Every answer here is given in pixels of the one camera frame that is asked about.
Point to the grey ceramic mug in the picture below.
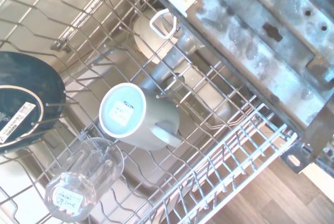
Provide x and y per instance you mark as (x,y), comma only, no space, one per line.
(156,119)

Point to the clear drinking glass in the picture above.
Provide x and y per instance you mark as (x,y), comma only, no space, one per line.
(86,179)

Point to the black bowl with label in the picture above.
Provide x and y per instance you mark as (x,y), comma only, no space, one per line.
(26,98)

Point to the metal dishwasher slide rail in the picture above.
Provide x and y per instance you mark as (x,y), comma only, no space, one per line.
(261,33)

